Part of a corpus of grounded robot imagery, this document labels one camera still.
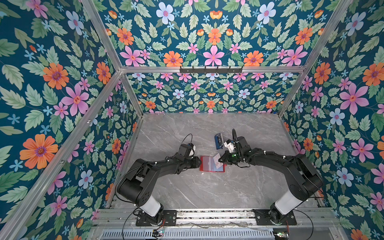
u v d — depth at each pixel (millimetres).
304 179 460
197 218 748
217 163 883
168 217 737
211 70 932
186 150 737
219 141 1003
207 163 912
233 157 787
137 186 453
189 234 766
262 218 734
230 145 861
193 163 822
